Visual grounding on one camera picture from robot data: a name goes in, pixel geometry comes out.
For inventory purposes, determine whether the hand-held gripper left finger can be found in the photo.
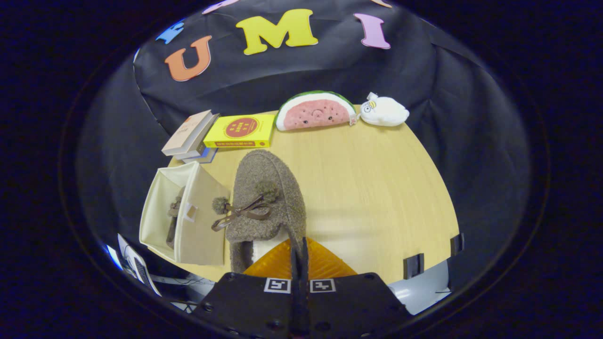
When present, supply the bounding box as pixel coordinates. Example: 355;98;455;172
193;238;301;339

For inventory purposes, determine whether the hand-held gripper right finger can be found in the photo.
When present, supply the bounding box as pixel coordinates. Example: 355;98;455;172
300;238;413;339

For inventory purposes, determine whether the beige fabric storage box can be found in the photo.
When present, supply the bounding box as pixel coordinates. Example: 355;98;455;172
139;161;231;266

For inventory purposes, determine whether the brown fuzzy slipper shoe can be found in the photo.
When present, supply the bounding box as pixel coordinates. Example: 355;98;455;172
212;149;307;274
166;186;185;249

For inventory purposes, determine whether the blue book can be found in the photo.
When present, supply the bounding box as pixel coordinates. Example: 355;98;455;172
184;147;218;164

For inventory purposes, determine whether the grey book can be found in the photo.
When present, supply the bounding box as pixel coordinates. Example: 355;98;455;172
173;113;220;161

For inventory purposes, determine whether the yellow book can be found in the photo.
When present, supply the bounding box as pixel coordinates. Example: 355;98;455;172
204;114;276;148

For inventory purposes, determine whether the beige book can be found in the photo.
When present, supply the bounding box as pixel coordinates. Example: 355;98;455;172
162;110;213;156

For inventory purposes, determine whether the watermelon slice plush toy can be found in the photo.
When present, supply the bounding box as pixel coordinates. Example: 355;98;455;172
275;90;357;131

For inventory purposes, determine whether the white plush toy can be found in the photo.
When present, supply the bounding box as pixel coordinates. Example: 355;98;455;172
359;92;410;127

